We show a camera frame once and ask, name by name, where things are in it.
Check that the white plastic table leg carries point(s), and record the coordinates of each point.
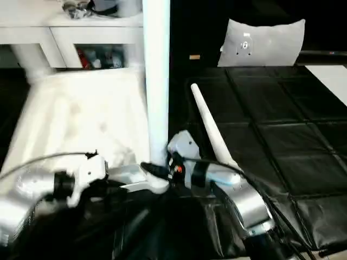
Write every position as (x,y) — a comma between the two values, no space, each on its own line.
(214,127)
(134,57)
(29,59)
(157,81)

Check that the white plastic table top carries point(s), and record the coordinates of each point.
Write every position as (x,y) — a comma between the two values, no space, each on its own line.
(81,108)

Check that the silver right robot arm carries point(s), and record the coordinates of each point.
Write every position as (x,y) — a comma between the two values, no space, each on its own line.
(249,197)

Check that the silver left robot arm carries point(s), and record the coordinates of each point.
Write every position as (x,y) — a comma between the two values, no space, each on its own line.
(16,205)

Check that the black work mat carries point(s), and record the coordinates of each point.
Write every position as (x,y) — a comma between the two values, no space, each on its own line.
(271,122)

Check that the small yellow label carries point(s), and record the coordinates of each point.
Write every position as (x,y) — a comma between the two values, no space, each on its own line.
(195,57)

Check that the small white jar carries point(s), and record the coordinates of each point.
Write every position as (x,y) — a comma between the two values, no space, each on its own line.
(96,64)

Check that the red box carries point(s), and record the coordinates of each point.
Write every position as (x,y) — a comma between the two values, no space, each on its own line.
(82,58)

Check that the grey printed cushion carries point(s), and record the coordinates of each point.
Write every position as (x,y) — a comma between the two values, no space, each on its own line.
(260,46)

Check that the white glass-door cabinet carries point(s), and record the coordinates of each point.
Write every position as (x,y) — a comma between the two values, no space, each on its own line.
(81,32)

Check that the dark round device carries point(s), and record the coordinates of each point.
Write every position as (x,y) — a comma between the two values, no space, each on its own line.
(116,8)

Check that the white flat board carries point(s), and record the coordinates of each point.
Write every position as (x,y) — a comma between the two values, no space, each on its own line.
(333,81)

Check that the black glossy low shelf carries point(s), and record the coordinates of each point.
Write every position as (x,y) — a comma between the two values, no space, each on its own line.
(325,55)

